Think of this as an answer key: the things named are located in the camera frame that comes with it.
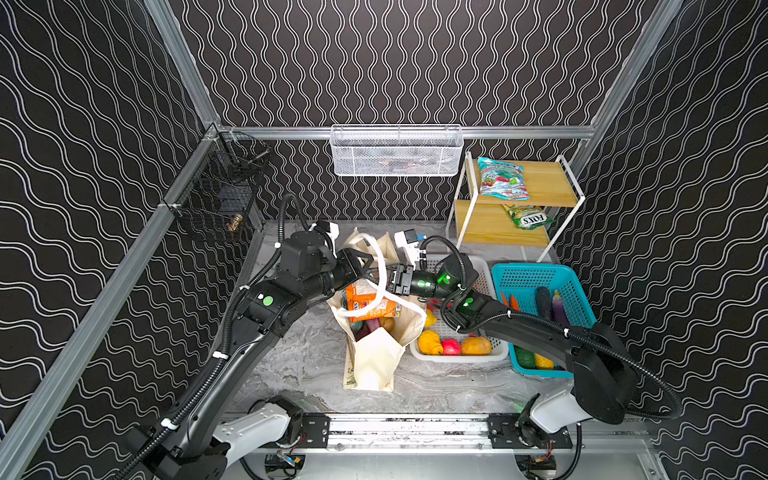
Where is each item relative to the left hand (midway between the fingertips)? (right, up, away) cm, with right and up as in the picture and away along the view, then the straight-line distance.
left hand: (378, 257), depth 64 cm
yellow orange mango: (+27, -25, +19) cm, 41 cm away
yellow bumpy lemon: (+14, -24, +20) cm, 34 cm away
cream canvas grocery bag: (-2, -26, +11) cm, 28 cm away
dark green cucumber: (+51, -16, +29) cm, 61 cm away
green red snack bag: (+33, +21, +17) cm, 43 cm away
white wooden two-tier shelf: (+35, +11, +34) cm, 50 cm away
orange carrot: (+43, -15, +34) cm, 57 cm away
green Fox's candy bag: (+48, +13, +33) cm, 60 cm away
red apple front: (+20, -25, +18) cm, 37 cm away
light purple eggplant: (-2, -19, +18) cm, 26 cm away
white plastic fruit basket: (+33, -9, +27) cm, 44 cm away
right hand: (-3, -5, 0) cm, 6 cm away
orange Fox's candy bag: (+1, -14, +18) cm, 23 cm away
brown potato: (+2, -19, +20) cm, 28 cm away
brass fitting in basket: (-39, +10, +17) cm, 44 cm away
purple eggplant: (+56, -16, +29) cm, 65 cm away
